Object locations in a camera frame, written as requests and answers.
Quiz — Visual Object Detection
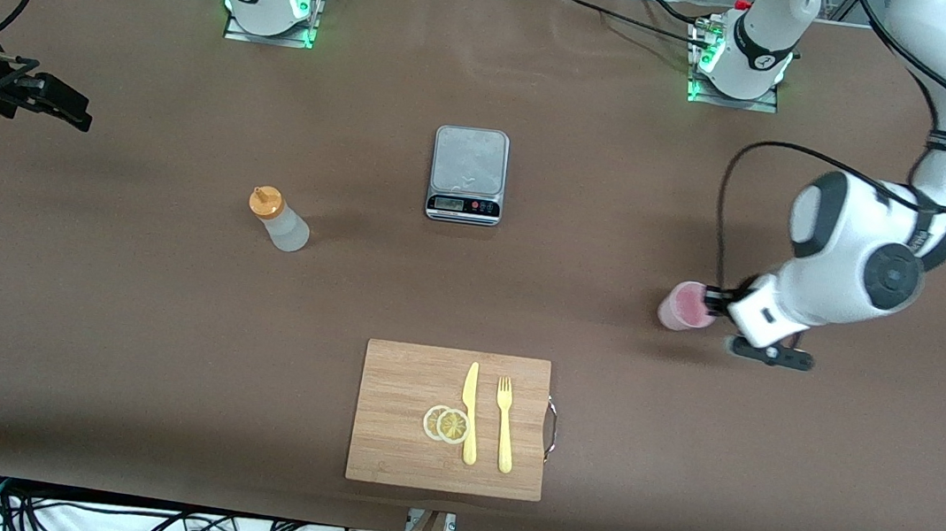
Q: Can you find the pink plastic cup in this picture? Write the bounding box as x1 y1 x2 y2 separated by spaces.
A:
656 277 719 335

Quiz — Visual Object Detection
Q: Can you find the translucent sauce bottle orange cap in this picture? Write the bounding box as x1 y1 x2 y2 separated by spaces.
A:
243 184 316 256

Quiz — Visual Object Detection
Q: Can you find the table cover sheet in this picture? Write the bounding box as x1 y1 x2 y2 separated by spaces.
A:
0 0 946 531

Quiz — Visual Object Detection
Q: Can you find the yellow plastic fork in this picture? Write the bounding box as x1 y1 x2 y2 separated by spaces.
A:
487 375 523 475

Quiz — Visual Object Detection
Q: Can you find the yellow plastic knife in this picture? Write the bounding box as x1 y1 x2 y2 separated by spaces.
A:
454 360 488 467

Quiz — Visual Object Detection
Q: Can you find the steel digital kitchen scale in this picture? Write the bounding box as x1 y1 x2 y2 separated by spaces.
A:
424 123 512 228

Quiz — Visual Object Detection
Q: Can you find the lemon slice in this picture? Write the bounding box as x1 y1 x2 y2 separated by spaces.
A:
420 404 453 443
435 407 472 447

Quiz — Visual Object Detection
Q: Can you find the bamboo cutting board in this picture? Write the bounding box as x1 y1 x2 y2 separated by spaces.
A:
343 337 566 504

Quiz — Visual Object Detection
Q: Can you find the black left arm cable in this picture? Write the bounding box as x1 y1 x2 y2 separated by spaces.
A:
706 0 946 322

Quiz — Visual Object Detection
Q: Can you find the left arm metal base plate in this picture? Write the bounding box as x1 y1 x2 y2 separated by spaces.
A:
685 15 788 115

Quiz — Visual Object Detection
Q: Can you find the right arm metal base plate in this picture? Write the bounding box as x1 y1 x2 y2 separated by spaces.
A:
223 0 326 51

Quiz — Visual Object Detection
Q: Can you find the metal post bracket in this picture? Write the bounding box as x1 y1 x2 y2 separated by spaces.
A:
404 507 458 531

